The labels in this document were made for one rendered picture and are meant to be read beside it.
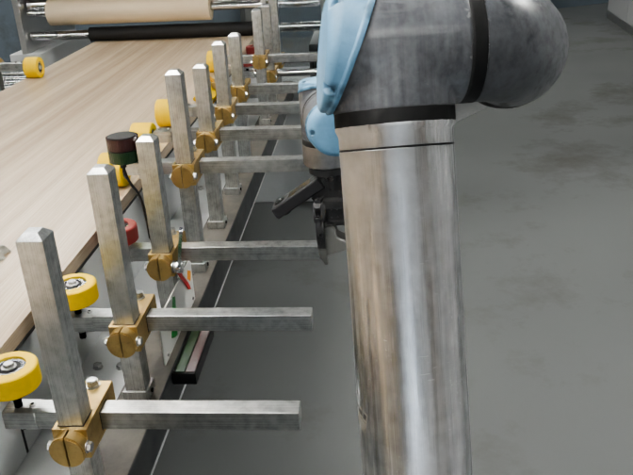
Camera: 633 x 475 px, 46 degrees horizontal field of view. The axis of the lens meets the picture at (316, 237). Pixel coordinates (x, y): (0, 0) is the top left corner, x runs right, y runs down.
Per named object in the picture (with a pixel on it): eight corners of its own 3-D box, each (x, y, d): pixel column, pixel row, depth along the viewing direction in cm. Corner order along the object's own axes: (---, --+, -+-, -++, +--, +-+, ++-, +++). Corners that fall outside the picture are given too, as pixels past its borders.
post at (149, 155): (187, 347, 160) (157, 131, 140) (184, 355, 157) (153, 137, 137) (171, 347, 160) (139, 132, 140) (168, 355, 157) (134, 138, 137)
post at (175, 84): (207, 266, 180) (184, 67, 160) (204, 272, 177) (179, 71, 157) (193, 266, 180) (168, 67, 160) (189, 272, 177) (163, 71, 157)
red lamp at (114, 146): (143, 141, 142) (141, 131, 142) (134, 152, 137) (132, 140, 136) (112, 142, 143) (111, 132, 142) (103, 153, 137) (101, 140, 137)
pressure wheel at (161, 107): (172, 122, 214) (179, 129, 222) (172, 95, 215) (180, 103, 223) (152, 122, 214) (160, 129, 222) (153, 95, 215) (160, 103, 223)
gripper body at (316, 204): (355, 229, 144) (352, 170, 139) (311, 230, 145) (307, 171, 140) (356, 214, 151) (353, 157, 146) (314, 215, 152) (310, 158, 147)
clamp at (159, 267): (187, 252, 158) (185, 230, 156) (172, 281, 146) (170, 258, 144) (162, 252, 159) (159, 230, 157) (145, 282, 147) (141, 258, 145)
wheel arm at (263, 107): (334, 109, 217) (334, 97, 215) (334, 113, 213) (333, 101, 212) (168, 114, 221) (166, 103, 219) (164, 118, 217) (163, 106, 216)
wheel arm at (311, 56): (343, 58, 285) (343, 49, 283) (343, 60, 281) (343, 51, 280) (215, 63, 289) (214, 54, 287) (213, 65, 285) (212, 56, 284)
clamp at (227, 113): (241, 112, 222) (240, 96, 220) (234, 125, 210) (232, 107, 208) (221, 113, 223) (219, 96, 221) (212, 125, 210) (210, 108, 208)
